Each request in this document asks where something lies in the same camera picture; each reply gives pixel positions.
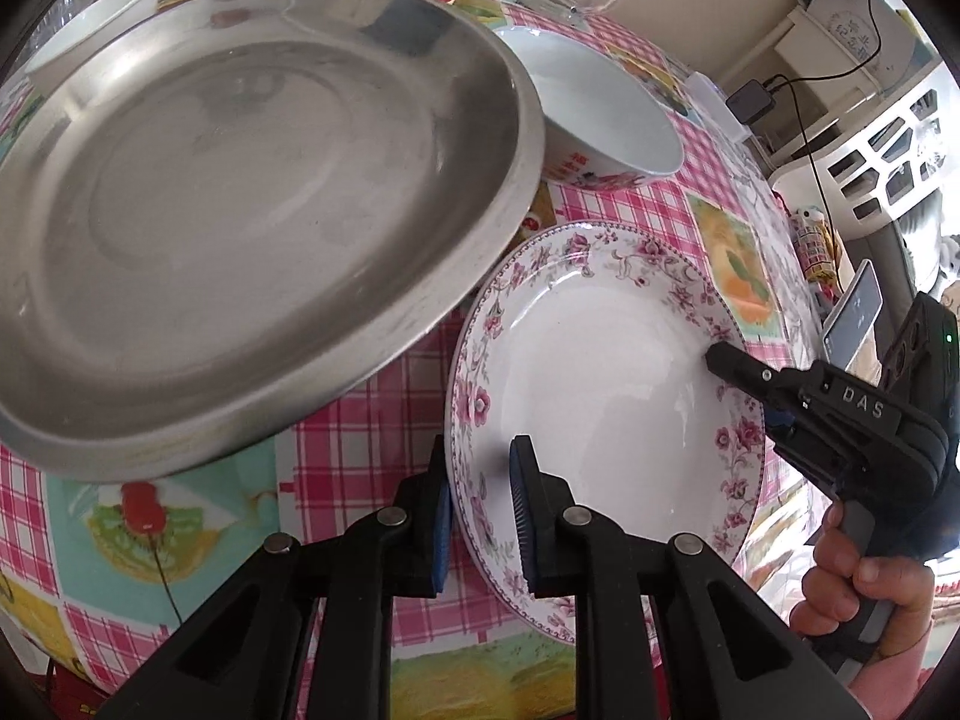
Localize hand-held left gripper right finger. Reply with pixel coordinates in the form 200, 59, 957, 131
508, 435, 871, 720

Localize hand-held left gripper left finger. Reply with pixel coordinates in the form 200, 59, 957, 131
97, 435, 455, 720

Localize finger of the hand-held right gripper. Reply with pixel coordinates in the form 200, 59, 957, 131
707, 343, 903, 437
765, 406, 852, 500

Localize pink floral ceramic plate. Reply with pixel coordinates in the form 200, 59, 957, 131
445, 221, 767, 646

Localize large white ceramic bowl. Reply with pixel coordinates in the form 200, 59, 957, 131
491, 26, 685, 192

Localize large stainless steel plate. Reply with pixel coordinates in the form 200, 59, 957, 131
0, 0, 546, 482

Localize person's right forearm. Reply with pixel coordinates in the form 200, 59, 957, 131
847, 634, 935, 720

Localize person's right hand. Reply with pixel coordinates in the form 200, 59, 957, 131
791, 499, 935, 661

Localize smartphone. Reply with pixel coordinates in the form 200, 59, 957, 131
821, 259, 884, 372

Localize pink checkered printed tablecloth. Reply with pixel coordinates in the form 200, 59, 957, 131
0, 0, 833, 720

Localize colourful snack packets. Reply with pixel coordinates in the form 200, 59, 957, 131
791, 206, 837, 282

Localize white plastic lattice basket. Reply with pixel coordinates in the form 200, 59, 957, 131
814, 79, 960, 222

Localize black power adapter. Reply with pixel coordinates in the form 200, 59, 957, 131
726, 79, 777, 125

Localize small white plastic box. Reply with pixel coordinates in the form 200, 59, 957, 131
686, 71, 751, 143

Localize white shelf unit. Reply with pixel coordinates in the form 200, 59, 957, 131
720, 4, 830, 166

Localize white grey appliance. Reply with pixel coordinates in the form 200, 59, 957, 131
806, 0, 935, 102

